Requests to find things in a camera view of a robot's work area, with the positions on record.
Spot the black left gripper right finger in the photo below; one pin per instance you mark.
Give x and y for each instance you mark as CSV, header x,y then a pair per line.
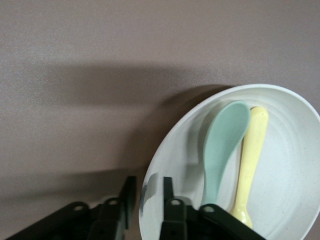
x,y
180,222

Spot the yellow plastic fork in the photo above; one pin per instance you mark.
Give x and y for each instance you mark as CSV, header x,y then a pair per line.
x,y
252,150

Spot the teal plastic spoon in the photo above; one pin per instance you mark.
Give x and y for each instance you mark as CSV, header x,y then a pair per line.
x,y
222,140

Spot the white round plate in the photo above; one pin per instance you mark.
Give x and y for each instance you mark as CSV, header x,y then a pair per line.
x,y
287,162

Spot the brown table mat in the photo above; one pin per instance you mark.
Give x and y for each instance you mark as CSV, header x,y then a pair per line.
x,y
75,50

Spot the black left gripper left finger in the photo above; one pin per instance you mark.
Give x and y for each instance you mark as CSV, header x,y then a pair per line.
x,y
107,220

